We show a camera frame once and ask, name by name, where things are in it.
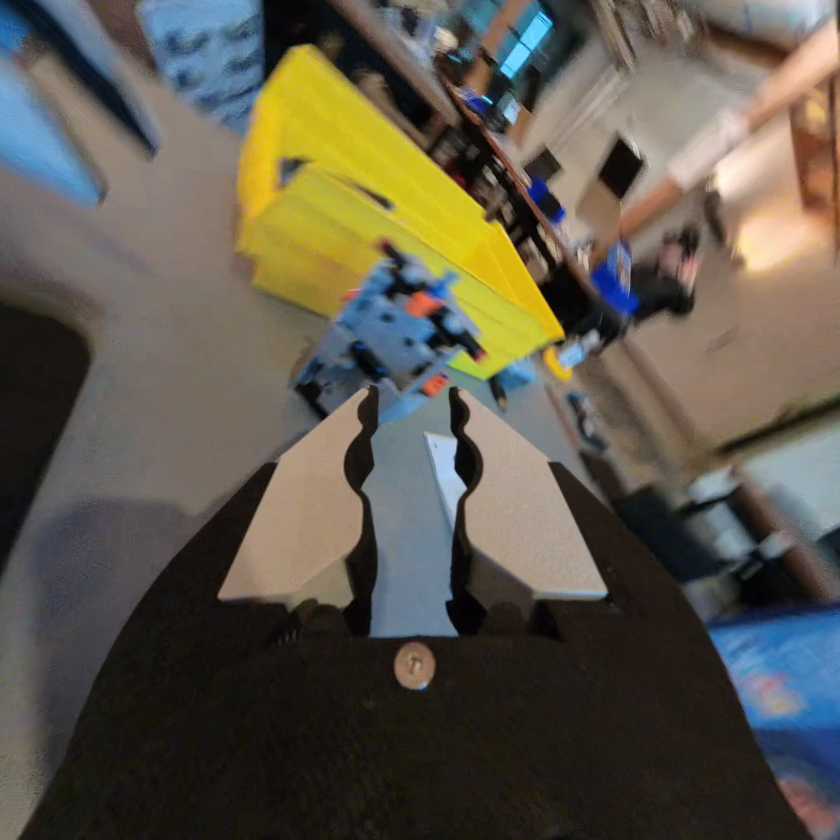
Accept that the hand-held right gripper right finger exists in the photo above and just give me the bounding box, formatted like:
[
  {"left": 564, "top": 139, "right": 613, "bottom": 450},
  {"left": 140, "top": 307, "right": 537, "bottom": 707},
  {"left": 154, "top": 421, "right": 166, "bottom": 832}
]
[{"left": 448, "top": 386, "right": 609, "bottom": 636}]

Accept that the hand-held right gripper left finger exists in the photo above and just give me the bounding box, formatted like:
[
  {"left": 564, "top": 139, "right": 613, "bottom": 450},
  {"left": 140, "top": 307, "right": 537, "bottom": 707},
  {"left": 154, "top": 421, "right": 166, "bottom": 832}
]
[{"left": 217, "top": 386, "right": 382, "bottom": 636}]

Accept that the white instruction booklet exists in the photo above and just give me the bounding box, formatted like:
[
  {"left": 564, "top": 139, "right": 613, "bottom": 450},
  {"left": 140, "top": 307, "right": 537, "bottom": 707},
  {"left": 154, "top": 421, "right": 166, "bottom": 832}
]
[{"left": 422, "top": 430, "right": 471, "bottom": 529}]

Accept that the partly built toy robot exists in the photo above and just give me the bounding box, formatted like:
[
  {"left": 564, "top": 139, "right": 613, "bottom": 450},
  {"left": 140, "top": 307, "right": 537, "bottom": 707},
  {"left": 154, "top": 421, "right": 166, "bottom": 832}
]
[{"left": 294, "top": 238, "right": 491, "bottom": 425}]

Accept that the yellow plastic bin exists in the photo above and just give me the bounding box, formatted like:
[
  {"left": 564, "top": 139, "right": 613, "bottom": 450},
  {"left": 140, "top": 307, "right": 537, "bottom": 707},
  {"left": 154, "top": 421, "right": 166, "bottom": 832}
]
[{"left": 235, "top": 43, "right": 567, "bottom": 383}]

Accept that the grey desk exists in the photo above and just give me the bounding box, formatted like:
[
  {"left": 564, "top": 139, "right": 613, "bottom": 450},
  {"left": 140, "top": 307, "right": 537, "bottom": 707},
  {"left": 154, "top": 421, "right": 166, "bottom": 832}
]
[{"left": 0, "top": 66, "right": 840, "bottom": 840}]

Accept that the blue instruction leaflet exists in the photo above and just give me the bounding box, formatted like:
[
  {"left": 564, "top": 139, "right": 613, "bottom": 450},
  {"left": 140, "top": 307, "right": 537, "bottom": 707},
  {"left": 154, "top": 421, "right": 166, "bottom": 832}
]
[{"left": 707, "top": 607, "right": 840, "bottom": 840}]

